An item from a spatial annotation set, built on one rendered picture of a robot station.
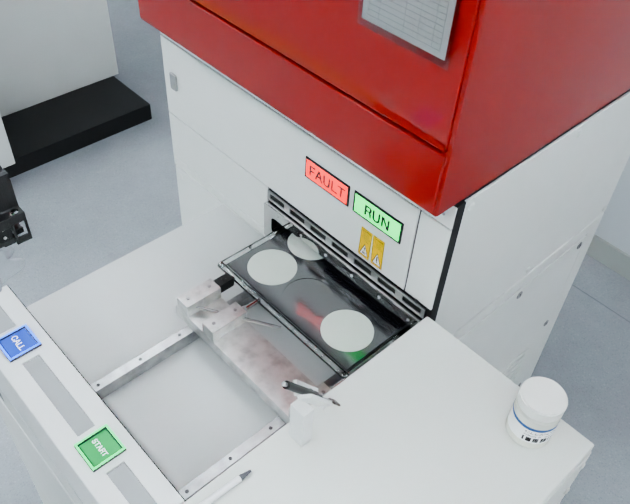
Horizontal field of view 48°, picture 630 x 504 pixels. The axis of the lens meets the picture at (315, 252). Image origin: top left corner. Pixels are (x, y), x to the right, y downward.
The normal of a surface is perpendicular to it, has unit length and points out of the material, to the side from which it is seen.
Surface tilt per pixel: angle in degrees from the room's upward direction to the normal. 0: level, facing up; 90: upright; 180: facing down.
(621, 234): 90
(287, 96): 90
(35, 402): 0
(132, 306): 0
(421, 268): 90
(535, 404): 0
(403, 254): 90
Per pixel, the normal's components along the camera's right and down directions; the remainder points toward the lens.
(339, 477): 0.05, -0.71
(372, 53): -0.73, 0.46
